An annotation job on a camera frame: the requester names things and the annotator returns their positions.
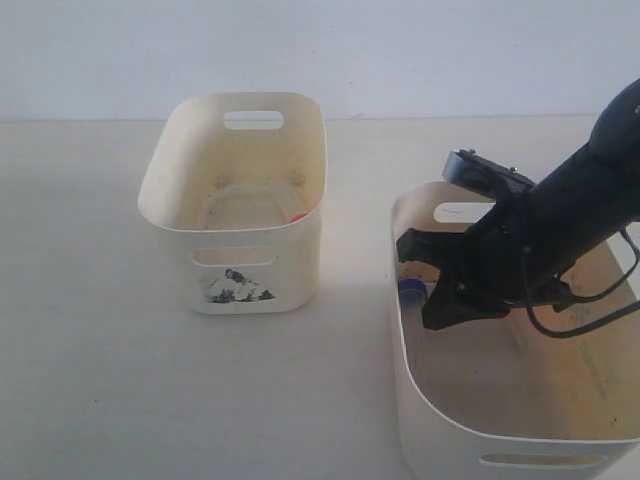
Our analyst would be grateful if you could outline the blue-capped clear tube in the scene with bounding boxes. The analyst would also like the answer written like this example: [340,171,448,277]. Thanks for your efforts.
[398,278,428,324]

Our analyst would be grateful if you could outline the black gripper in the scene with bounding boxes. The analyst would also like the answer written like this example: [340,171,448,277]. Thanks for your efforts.
[395,199,573,330]

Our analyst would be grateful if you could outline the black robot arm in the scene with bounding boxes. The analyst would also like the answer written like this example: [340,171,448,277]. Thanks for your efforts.
[396,81,639,339]

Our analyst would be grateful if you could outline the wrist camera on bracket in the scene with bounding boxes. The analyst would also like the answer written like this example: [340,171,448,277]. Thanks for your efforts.
[442,149,535,201]

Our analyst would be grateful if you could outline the orange-capped clear tube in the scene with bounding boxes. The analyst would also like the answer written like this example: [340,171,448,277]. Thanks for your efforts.
[277,196,308,224]

